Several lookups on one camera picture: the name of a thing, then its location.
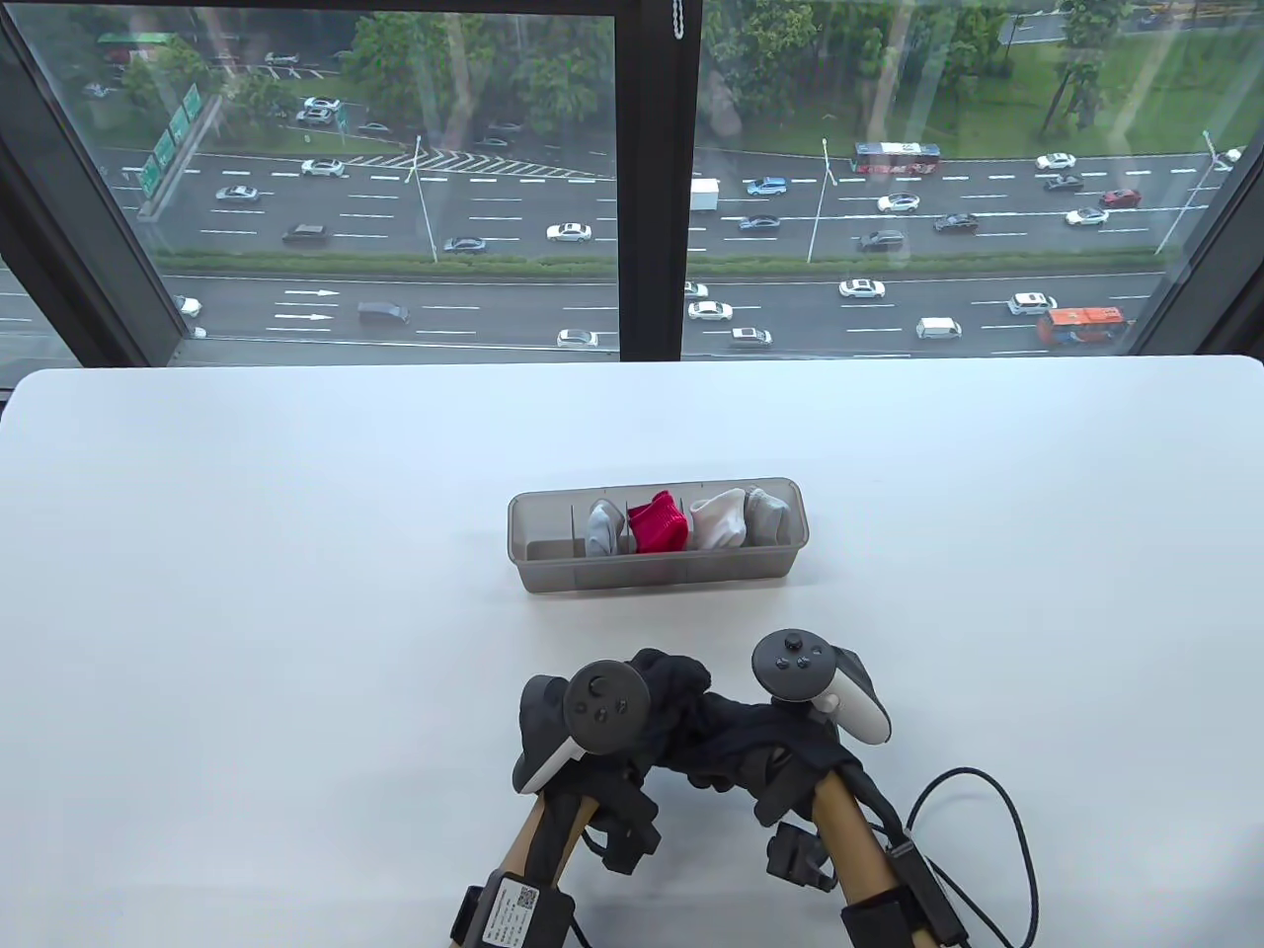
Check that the person's left hand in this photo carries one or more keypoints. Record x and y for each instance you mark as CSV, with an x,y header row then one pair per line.
x,y
671,691

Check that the person's right hand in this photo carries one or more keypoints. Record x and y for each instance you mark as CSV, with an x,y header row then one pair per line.
x,y
780,750

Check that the pink sock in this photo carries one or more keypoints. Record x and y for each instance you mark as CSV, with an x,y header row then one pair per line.
x,y
664,504
657,533

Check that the white sock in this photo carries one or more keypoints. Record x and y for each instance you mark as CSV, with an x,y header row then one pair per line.
x,y
729,504
713,528

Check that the grey sock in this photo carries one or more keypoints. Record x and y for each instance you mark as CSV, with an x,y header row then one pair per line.
x,y
770,521
758,497

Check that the person's left forearm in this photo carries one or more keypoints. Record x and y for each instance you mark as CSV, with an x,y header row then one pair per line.
x,y
543,839

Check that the person's right forearm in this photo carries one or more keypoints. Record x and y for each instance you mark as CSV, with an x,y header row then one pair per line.
x,y
849,839

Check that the grey white tracking controller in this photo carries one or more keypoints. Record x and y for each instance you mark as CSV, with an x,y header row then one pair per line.
x,y
790,662
607,706

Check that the grey plastic divided organizer box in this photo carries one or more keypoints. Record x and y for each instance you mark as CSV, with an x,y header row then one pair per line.
x,y
553,568

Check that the black labelled sensor box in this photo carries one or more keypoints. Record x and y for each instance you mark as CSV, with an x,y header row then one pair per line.
x,y
518,908
928,889

